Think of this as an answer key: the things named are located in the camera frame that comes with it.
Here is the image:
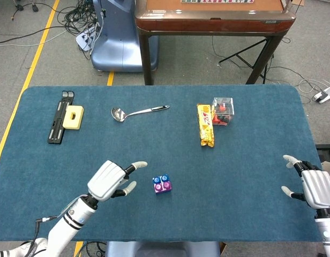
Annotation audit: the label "yellow snack packet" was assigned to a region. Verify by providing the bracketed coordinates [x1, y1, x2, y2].
[196, 103, 216, 148]

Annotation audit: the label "blue-grey robot torso base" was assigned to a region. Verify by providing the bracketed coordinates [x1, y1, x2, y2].
[104, 240, 221, 257]

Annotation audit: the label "metal ladle black handle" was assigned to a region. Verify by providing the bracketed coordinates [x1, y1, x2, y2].
[110, 105, 170, 123]

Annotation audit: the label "brown mahjong table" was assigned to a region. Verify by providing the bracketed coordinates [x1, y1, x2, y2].
[134, 0, 297, 86]

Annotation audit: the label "black folding stand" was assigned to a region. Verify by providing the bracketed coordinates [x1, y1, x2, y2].
[47, 90, 75, 145]

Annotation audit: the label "black chair casters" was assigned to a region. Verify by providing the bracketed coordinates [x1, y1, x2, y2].
[13, 0, 40, 13]

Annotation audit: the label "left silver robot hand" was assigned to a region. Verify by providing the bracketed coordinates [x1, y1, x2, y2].
[87, 160, 148, 202]

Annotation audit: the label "clear plastic box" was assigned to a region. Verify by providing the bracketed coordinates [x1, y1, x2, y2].
[211, 96, 235, 127]

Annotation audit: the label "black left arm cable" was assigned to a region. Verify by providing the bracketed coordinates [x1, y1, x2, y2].
[32, 215, 58, 250]

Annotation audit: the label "white power strip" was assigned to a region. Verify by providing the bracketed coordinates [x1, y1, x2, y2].
[75, 25, 100, 52]

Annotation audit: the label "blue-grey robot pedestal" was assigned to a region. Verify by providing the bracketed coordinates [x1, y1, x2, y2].
[91, 0, 160, 72]

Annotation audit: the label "blue felt table mat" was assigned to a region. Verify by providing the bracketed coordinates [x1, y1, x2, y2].
[0, 85, 330, 243]

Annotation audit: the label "yellow sponge with hole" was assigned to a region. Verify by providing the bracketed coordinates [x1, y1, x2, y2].
[62, 105, 85, 131]

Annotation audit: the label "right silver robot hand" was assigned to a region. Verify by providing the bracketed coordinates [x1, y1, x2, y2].
[281, 154, 330, 210]

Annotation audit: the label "black floor cable bundle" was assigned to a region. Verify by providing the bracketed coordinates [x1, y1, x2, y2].
[56, 0, 101, 35]

